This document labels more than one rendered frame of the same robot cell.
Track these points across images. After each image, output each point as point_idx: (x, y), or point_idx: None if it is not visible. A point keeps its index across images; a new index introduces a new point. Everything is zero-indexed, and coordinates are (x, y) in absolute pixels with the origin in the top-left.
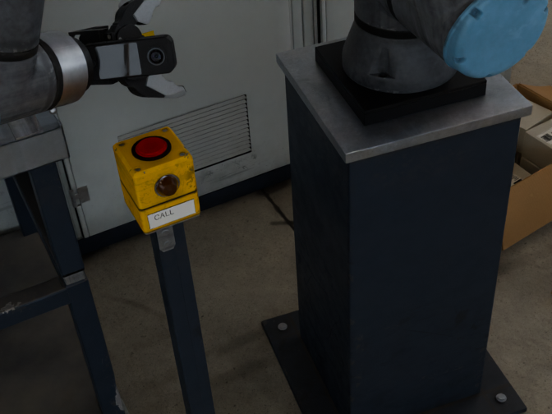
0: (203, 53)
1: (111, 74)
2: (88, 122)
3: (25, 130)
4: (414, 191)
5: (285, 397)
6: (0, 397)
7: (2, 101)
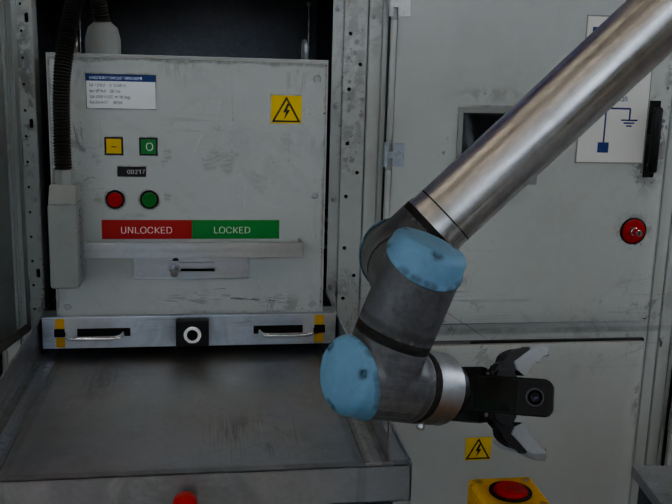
0: (535, 474)
1: (484, 406)
2: None
3: (375, 458)
4: None
5: None
6: None
7: (385, 391)
